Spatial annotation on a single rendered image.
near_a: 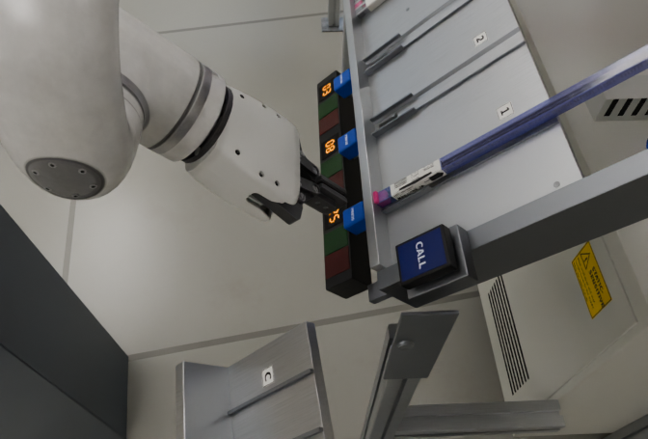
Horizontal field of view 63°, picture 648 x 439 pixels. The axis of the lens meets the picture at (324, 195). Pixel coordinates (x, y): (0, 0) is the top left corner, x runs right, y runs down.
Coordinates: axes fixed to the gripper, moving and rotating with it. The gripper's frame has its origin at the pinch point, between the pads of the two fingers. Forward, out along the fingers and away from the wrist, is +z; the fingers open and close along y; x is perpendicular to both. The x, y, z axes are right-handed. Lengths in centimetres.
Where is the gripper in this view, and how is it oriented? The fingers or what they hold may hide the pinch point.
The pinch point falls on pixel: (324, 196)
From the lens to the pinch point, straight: 54.8
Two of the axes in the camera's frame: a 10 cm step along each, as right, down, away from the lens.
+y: 0.4, 8.0, -6.0
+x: 7.3, -4.3, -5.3
